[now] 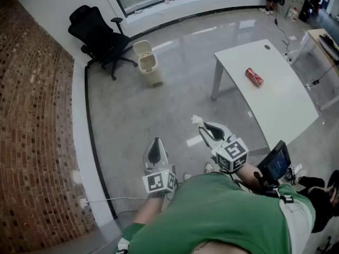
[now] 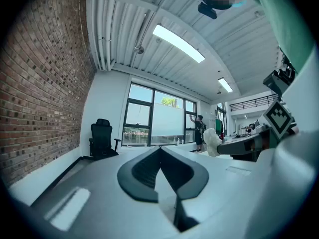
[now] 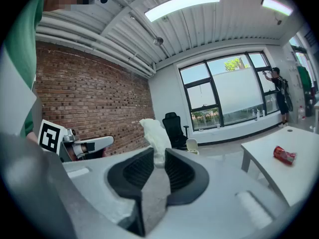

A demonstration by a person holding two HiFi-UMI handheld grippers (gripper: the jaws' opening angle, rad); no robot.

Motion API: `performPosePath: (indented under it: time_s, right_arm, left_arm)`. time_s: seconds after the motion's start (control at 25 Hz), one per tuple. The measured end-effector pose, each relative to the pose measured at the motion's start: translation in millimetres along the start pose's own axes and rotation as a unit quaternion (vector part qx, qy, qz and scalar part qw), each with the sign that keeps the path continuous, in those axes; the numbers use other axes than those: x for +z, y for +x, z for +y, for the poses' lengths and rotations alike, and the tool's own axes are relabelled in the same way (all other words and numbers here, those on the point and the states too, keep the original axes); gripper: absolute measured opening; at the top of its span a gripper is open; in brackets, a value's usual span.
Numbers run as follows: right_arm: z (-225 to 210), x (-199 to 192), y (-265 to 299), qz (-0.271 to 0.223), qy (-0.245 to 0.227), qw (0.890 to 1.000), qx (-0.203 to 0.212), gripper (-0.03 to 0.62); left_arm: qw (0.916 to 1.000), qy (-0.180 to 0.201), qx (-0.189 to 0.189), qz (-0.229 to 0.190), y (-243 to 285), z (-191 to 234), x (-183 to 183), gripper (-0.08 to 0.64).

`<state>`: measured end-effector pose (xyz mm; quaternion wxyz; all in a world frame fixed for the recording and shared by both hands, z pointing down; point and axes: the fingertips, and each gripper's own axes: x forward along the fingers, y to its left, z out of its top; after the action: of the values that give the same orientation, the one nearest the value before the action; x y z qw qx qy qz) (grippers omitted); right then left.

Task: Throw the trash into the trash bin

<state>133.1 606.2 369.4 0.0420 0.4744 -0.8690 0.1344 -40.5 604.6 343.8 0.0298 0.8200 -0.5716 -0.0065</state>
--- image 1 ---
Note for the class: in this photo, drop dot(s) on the black flat case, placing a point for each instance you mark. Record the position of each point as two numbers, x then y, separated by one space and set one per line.
329 44

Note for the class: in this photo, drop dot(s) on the white paper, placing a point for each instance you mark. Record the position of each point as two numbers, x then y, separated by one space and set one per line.
197 120

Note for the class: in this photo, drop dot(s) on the black office chair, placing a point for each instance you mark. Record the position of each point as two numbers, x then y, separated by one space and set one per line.
98 38

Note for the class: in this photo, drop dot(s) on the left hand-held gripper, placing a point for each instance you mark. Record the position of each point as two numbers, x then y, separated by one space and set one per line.
156 182

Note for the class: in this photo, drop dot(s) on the person's shoe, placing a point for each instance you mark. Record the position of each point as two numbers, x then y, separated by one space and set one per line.
209 167
187 176

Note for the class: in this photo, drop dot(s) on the white wall charger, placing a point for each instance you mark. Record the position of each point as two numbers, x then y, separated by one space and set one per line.
83 202

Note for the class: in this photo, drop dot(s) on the beige trash bin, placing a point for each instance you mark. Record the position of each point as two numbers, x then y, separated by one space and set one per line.
149 67

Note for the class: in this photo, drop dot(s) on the red soda can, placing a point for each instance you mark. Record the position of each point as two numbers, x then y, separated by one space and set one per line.
254 77

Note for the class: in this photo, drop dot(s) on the person in green shirt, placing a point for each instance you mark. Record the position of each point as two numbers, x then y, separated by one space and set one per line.
212 216

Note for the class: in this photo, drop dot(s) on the person's right shoe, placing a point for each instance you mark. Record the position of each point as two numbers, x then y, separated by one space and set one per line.
209 167

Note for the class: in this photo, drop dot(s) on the white floor power strip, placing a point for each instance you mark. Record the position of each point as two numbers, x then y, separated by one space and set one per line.
288 57

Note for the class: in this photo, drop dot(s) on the person's left shoe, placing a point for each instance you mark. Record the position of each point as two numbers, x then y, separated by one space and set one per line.
187 176

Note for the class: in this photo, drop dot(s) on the person's left forearm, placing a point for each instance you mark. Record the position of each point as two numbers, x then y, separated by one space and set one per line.
147 210

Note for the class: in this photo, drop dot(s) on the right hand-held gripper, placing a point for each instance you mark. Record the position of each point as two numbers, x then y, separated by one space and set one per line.
233 153

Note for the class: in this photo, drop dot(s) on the black screen device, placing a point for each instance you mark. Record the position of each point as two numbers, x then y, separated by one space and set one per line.
275 163

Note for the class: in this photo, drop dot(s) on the white table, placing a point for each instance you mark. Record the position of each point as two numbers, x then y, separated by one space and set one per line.
275 96

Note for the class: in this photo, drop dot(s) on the clear plastic jug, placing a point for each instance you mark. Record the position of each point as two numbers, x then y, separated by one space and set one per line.
294 14

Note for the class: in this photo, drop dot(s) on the wooden desk with white legs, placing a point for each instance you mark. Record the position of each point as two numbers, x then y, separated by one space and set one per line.
316 40

